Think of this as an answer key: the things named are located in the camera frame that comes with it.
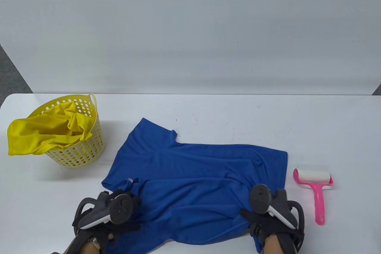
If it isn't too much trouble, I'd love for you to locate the person's right hand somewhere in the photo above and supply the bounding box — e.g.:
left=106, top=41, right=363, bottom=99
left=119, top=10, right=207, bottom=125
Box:
left=240, top=208, right=298, bottom=247

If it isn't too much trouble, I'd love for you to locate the person's left hand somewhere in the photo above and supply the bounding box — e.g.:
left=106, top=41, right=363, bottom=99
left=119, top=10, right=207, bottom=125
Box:
left=89, top=189, right=143, bottom=248

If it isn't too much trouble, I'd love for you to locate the blue t-shirt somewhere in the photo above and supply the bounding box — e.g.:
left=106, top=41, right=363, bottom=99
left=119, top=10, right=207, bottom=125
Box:
left=101, top=118, right=288, bottom=254

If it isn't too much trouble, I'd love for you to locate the pink lint roller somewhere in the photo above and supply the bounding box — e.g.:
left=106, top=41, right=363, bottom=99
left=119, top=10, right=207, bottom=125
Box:
left=293, top=168, right=334, bottom=225

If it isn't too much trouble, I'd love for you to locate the yellow t-shirt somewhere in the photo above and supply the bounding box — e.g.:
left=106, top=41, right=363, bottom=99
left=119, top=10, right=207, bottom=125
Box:
left=7, top=101, right=94, bottom=156

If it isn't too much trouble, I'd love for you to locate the person's left forearm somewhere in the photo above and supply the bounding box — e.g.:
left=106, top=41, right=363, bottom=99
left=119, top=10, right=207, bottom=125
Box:
left=66, top=236, right=101, bottom=254

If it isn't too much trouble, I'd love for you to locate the person's right forearm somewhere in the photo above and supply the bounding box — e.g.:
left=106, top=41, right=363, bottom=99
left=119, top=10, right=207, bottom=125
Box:
left=263, top=235, right=285, bottom=254

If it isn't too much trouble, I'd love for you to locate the grey left hand controller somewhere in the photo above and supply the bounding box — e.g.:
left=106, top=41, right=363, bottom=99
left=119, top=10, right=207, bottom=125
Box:
left=72, top=191, right=134, bottom=235

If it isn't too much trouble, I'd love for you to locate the grey hand controller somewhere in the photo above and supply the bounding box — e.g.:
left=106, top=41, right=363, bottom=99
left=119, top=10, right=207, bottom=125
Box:
left=72, top=191, right=134, bottom=235
left=249, top=184, right=305, bottom=253

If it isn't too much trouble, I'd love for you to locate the grey right hand controller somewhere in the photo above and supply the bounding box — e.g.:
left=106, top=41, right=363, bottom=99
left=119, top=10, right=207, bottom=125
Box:
left=249, top=184, right=305, bottom=253

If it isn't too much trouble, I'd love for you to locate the yellow perforated plastic basket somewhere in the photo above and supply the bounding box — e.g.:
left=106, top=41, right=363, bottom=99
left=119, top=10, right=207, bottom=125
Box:
left=27, top=94, right=105, bottom=169

